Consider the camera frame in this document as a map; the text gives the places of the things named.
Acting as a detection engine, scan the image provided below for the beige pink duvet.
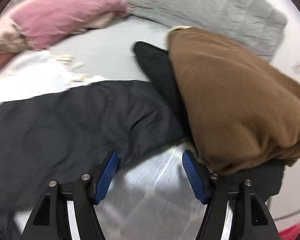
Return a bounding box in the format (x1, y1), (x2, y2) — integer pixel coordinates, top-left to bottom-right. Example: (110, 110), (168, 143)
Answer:
(0, 12), (115, 71)

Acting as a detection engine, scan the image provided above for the folded black garment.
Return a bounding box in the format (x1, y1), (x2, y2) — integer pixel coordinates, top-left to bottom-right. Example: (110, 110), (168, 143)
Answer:
(133, 41), (284, 201)

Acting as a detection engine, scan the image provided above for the folded brown garment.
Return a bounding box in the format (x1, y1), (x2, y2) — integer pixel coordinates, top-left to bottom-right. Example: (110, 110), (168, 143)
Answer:
(166, 27), (300, 175)

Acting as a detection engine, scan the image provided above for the black quilted puffer jacket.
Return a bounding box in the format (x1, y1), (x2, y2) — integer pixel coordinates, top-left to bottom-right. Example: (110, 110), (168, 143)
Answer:
(0, 80), (186, 240)

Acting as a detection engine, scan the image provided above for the red object on floor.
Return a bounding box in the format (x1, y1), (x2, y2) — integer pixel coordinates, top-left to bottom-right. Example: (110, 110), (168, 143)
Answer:
(279, 223), (300, 240)

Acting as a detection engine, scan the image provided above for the grey checked bed blanket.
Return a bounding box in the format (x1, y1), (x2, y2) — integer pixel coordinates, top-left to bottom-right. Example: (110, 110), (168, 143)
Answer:
(0, 49), (235, 240)

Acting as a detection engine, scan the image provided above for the pink velvet pillow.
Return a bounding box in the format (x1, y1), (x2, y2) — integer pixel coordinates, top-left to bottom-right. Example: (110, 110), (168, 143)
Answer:
(11, 0), (128, 50)

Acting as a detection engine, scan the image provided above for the grey quilted headboard cushion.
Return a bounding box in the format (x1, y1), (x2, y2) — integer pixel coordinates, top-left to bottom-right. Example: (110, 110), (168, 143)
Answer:
(127, 0), (287, 61)

